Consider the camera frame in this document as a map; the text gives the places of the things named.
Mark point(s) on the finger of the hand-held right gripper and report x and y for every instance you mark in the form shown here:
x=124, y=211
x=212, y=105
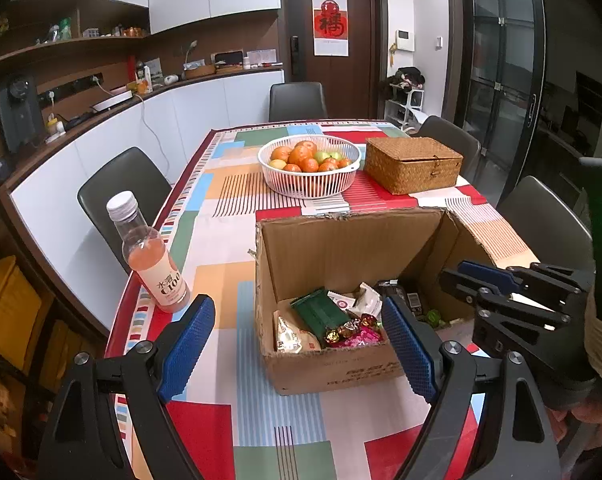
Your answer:
x=491, y=277
x=461, y=282

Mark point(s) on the red and white door poster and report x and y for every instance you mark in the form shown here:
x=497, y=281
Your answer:
x=331, y=22

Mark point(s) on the wooden wall shelf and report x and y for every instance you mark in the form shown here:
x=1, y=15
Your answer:
x=56, y=50

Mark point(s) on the pink drink bottle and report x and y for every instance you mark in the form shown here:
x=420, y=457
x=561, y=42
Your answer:
x=156, y=270

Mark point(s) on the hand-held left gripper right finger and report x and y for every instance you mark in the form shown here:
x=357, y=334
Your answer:
x=411, y=355

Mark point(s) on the black framed glass door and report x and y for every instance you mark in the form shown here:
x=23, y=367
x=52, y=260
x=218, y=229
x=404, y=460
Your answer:
x=501, y=60

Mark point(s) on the dark chocolate bar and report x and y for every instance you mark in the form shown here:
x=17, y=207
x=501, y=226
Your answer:
x=403, y=297

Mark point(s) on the black countertop appliance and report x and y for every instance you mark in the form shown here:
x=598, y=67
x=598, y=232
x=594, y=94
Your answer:
x=18, y=115

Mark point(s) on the dark green snack packet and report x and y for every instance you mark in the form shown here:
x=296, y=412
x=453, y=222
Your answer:
x=318, y=312

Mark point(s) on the cluster of foil wrapped candies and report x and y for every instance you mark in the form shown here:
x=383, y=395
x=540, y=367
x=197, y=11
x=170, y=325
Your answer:
x=353, y=327

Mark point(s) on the white drink carton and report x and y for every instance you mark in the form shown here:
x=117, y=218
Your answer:
x=143, y=79

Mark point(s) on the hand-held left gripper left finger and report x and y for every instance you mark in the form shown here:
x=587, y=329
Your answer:
x=188, y=347

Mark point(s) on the white lower cabinets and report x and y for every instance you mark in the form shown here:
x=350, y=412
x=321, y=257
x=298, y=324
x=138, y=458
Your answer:
x=206, y=105

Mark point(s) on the white snack packet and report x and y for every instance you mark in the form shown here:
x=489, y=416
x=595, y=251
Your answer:
x=371, y=300

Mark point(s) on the dark wooden door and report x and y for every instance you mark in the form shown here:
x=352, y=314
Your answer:
x=356, y=85

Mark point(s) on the pile of oranges and apples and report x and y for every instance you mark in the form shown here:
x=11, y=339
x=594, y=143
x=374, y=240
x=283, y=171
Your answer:
x=308, y=157

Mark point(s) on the grey dining chair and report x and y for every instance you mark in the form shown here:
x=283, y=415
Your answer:
x=297, y=100
x=121, y=185
x=541, y=220
x=451, y=140

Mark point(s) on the woven lidded basket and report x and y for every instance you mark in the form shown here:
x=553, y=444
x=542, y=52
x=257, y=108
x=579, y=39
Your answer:
x=411, y=165

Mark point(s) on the white wall intercom panel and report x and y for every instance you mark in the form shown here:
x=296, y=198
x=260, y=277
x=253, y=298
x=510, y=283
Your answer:
x=405, y=41

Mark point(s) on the white rack with clothes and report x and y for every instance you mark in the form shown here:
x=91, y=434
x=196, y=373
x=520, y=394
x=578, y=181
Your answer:
x=406, y=90

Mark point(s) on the brown cardboard box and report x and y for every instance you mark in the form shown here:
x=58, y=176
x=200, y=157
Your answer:
x=331, y=250

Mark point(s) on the gold snack packet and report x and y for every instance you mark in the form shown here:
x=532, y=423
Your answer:
x=293, y=335

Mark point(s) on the pink candy packet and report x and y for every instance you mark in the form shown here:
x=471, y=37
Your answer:
x=363, y=337

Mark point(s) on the colourful patchwork tablecloth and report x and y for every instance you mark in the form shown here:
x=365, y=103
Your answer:
x=221, y=310

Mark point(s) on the person's right hand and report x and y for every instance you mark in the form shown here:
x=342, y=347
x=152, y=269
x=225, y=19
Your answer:
x=581, y=416

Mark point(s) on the small white red packet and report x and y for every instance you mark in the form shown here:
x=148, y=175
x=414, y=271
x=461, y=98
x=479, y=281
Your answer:
x=342, y=301

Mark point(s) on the woven counter tray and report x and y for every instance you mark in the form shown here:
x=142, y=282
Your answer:
x=199, y=71

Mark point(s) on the white fruit basket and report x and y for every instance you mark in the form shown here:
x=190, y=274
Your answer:
x=301, y=185

